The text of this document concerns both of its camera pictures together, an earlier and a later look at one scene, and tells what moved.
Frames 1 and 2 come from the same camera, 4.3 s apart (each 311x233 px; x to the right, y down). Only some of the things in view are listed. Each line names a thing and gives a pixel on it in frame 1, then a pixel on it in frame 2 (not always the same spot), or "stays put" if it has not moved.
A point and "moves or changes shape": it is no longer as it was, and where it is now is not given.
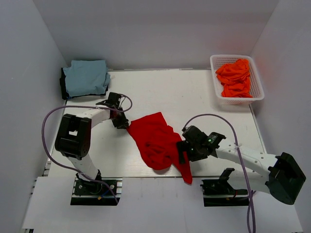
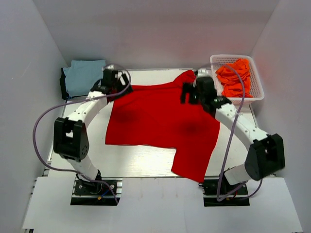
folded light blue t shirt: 86,77 stays put
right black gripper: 183,146 to 189,88
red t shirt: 158,143 moves or changes shape
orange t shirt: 235,77 stays put
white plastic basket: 256,89 stays put
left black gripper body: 120,120 to 128,89
